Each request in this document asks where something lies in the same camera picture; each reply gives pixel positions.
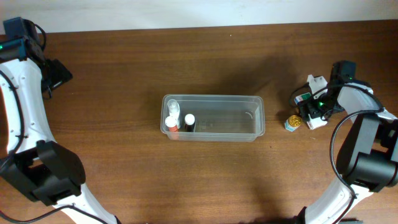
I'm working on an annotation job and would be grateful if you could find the white medicine box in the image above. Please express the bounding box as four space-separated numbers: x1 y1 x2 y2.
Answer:
294 92 327 129

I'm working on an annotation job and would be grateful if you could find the dark bottle with white cap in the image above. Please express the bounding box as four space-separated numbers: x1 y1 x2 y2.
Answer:
184 114 196 132

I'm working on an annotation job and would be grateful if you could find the orange effervescent tablet tube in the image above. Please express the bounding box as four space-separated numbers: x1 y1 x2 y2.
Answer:
165 116 178 132

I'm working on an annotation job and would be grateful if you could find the white bottle with clear cap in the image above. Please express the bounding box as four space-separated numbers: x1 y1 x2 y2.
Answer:
167 99 182 129

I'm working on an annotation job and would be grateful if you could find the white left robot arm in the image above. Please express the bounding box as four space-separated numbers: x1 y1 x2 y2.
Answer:
1 17 119 223

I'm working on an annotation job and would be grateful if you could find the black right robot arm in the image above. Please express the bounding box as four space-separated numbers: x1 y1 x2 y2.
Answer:
289 60 397 223

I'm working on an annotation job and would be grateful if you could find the clear plastic container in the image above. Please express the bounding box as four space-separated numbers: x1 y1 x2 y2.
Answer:
160 94 266 142

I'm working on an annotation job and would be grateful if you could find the small jar with gold lid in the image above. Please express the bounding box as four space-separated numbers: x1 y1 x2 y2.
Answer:
284 115 302 132

